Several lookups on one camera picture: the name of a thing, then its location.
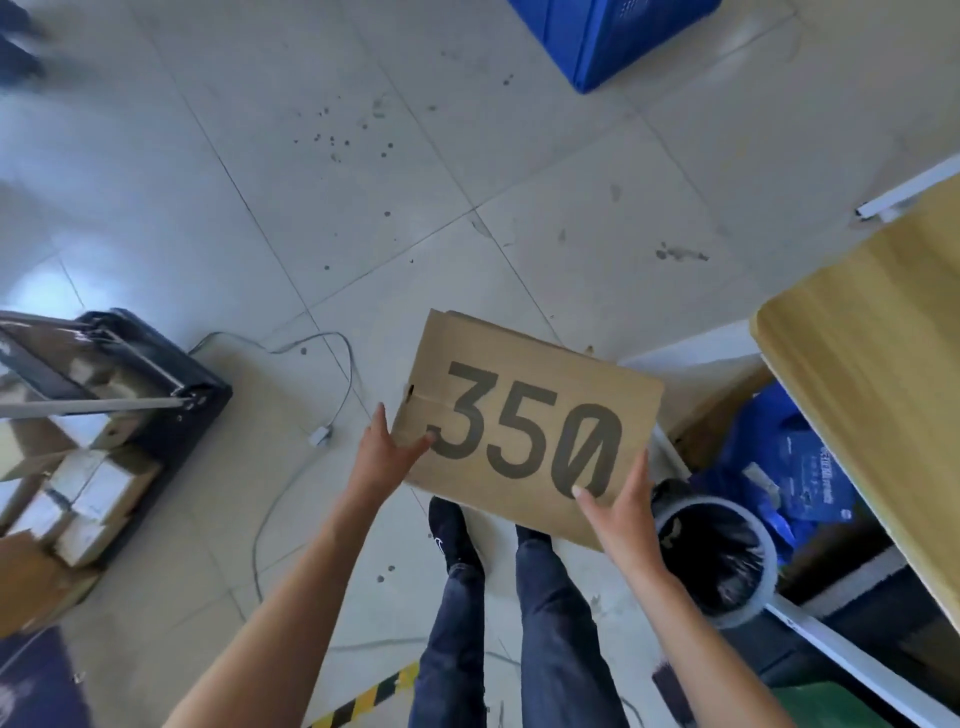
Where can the person's right hand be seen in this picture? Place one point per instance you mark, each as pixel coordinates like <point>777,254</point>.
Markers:
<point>626,525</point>

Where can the person's left hand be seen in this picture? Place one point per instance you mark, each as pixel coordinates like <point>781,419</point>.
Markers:
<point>379,465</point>

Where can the person's right thumb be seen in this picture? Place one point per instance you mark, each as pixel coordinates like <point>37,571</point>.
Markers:
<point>588,501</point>

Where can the person's left thumb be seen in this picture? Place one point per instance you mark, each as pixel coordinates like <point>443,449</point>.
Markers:
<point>418,447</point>

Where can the brown cardboard shoe box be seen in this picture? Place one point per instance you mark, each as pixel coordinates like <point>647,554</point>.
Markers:
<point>525,375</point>

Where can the person's right forearm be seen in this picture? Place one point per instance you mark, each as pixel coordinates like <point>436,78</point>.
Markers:
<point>705,660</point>

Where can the person's left forearm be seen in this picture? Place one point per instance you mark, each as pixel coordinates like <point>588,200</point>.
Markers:
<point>285,630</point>

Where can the person's right black shoe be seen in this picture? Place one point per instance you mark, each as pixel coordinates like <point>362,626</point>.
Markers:
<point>531,534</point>

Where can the person's black shoe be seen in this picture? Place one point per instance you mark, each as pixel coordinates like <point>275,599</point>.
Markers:
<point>452,532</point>
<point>531,534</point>

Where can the person's left black shoe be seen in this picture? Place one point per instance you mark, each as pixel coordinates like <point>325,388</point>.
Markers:
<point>452,532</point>

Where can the white power adapter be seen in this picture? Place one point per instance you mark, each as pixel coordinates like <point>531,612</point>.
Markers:
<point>321,436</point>

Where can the black trash bin with bag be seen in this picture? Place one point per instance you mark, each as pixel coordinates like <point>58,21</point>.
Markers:
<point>712,555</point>

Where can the person's right jeans leg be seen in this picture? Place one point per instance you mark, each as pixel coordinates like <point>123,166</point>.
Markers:
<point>562,645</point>

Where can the person's jeans leg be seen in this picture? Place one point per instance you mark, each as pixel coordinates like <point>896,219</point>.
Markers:
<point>450,652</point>
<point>562,645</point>

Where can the open cardboard box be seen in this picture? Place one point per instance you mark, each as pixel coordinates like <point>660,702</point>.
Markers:
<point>712,405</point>

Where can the person's left jeans leg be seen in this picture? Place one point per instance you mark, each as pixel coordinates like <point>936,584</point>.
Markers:
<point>450,652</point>

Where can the blue plastic bag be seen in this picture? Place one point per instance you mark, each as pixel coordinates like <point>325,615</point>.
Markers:
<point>795,465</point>

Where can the black cart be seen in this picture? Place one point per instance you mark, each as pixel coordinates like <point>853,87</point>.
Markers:
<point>161,390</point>

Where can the pile of cardboard boxes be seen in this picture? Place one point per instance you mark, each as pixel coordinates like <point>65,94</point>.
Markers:
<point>82,495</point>

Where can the blue floor mat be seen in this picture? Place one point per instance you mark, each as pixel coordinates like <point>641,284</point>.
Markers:
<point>37,682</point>

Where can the blue plastic crate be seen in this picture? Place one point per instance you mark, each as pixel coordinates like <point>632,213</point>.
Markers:
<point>607,34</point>

